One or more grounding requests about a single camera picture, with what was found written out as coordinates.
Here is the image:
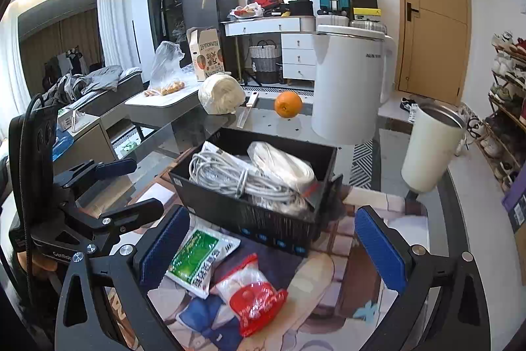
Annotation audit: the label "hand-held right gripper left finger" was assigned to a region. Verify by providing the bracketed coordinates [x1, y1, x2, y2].
[53, 204, 192, 351]

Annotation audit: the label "red white packet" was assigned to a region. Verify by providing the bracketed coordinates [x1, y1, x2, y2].
[209, 253, 290, 339]

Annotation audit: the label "cardboard carton orange print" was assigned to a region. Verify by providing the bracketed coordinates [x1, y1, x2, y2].
[185, 26, 227, 83]

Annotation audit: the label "snack plate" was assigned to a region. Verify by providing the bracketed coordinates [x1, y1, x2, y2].
[227, 3, 264, 20]

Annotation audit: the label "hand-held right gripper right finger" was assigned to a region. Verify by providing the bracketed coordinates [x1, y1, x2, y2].
[353, 205, 492, 351]

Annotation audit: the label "wooden shoe rack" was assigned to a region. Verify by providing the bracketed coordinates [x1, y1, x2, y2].
[476, 30, 526, 194]

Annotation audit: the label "purple block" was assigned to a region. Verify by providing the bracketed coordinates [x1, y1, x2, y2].
[500, 163, 526, 213]

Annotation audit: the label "white dresser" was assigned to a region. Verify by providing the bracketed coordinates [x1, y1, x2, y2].
[221, 15, 318, 85]

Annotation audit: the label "beige wrapped bundle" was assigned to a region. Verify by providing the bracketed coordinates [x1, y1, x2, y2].
[197, 71, 246, 117]

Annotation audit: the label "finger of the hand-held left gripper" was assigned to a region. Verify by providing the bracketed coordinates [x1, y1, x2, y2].
[53, 158, 138, 192]
[61, 197, 166, 250]

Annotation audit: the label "white strap roll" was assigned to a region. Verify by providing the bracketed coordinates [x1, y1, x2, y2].
[246, 140, 319, 209]

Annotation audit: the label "clear plastic snack bag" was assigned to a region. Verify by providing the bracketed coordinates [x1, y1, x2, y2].
[144, 39, 195, 98]

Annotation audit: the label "wooden door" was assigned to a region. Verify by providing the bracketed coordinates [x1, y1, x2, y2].
[390, 0, 472, 106]

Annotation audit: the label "white handled knife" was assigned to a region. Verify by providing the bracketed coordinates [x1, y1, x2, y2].
[235, 90, 261, 130]

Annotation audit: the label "striped rug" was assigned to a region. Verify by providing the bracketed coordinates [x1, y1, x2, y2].
[242, 83, 316, 97]

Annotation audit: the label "white cable bundle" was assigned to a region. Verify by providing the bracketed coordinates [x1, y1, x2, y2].
[187, 140, 301, 213]

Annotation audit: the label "white green medicine packet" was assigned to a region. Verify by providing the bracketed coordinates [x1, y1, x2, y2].
[164, 225, 242, 301]

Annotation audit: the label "red black bag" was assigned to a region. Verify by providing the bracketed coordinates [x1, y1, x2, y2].
[246, 0, 287, 17]

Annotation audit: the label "scattered shoes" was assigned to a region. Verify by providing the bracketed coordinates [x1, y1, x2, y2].
[400, 95, 420, 114]

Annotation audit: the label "grey bedside cabinet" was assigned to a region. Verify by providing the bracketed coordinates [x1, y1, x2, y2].
[53, 108, 110, 163]

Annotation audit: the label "tissue box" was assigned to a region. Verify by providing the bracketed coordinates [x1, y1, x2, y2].
[57, 108, 85, 132]

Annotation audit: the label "white electric kettle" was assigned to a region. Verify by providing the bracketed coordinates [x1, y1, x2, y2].
[310, 23, 399, 147]

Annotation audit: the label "white curtain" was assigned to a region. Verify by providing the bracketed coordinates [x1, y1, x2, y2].
[96, 0, 137, 69]

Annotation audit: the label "grey bed with clothes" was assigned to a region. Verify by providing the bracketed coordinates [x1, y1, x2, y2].
[40, 64, 145, 118]

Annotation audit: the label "printed desk mat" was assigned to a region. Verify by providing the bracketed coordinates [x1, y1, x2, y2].
[105, 166, 433, 351]

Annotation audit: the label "silver suitcase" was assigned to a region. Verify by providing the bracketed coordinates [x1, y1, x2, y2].
[318, 14, 351, 27]
[349, 19, 387, 33]

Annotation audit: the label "white tumbler cup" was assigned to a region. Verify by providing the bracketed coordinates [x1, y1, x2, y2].
[400, 100, 469, 194]

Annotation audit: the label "black fridge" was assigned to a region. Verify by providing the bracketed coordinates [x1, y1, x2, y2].
[179, 0, 241, 44]

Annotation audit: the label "grey laundry basket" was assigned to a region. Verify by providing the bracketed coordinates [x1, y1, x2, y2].
[248, 39, 283, 85]

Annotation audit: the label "person's left hand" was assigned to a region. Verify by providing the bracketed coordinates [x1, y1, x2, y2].
[30, 251, 65, 274]

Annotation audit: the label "black storage box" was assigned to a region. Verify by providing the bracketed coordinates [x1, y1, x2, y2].
[168, 127, 345, 259]

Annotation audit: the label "orange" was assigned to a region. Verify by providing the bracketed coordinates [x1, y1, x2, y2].
[273, 90, 304, 120]

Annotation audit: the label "yellow black box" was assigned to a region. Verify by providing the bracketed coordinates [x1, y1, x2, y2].
[352, 7, 383, 23]

